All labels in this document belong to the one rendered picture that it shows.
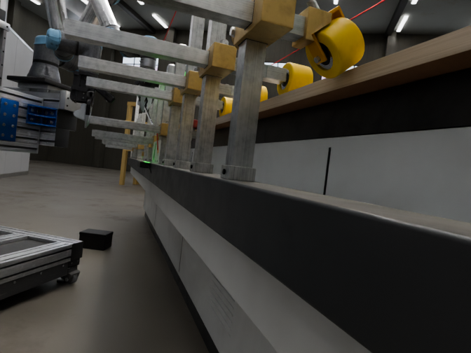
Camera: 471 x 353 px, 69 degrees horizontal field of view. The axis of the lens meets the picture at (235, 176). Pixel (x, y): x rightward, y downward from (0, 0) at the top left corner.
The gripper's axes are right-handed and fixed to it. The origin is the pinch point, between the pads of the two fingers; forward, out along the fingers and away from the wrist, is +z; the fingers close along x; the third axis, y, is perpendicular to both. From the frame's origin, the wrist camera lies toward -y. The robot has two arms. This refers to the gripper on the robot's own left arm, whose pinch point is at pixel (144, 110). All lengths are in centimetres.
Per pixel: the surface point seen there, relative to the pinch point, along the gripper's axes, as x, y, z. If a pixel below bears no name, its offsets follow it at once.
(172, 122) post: 9.1, -45.5, 9.2
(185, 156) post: 16, -69, 21
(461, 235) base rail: 51, -152, 25
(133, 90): 24, -44, 1
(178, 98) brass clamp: 11, -52, 1
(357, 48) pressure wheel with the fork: 22, -127, 3
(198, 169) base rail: 27, -93, 24
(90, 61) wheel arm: 44, -63, 0
